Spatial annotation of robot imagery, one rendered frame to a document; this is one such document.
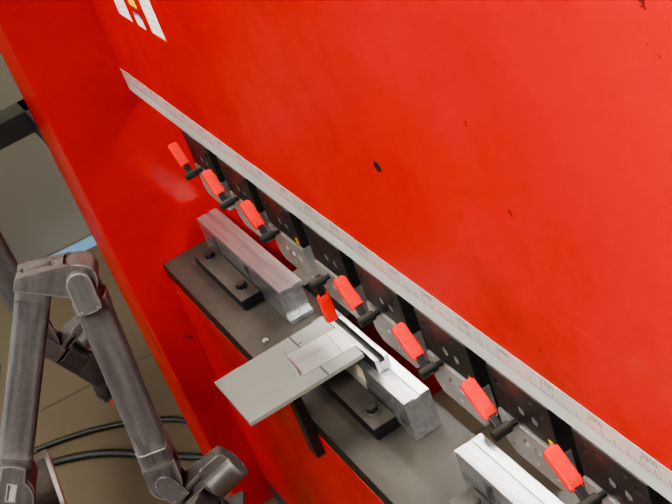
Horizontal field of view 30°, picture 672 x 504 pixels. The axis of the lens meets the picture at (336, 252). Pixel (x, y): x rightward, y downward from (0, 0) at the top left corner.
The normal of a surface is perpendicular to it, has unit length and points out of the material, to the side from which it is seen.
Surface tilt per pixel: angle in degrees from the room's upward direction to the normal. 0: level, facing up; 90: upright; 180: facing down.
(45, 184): 90
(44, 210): 90
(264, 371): 0
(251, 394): 0
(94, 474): 0
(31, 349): 80
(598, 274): 90
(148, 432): 73
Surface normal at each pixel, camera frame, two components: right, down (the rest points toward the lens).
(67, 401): -0.30, -0.80
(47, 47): 0.46, 0.36
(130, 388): 0.22, 0.28
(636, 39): -0.83, 0.49
